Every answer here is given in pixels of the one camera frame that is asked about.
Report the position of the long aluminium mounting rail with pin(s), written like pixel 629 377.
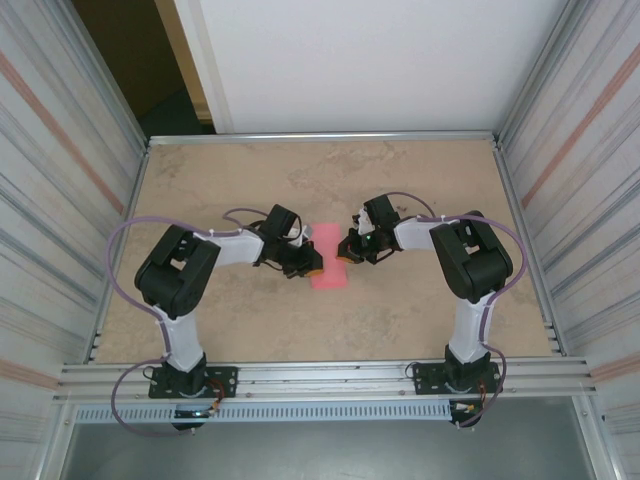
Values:
pixel 325 377

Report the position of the white door frame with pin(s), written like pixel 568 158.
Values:
pixel 204 60

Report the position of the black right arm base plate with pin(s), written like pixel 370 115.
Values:
pixel 425 377

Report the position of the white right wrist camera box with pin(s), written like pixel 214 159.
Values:
pixel 361 222

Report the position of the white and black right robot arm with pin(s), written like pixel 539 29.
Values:
pixel 475 265

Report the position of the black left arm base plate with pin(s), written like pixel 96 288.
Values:
pixel 225 377

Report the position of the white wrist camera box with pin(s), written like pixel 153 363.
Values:
pixel 302 236
pixel 361 222

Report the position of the aluminium corner post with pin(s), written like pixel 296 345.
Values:
pixel 539 75
pixel 109 75

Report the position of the aluminium table edge rail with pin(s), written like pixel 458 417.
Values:
pixel 325 136

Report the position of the brown wooden door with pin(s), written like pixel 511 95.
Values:
pixel 125 50

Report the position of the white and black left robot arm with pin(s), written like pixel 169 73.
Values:
pixel 170 270

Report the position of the aluminium table side rail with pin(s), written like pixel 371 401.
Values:
pixel 507 185
pixel 136 185

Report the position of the pink square paper sheet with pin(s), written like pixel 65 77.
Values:
pixel 330 280

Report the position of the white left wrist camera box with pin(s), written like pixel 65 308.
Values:
pixel 302 236

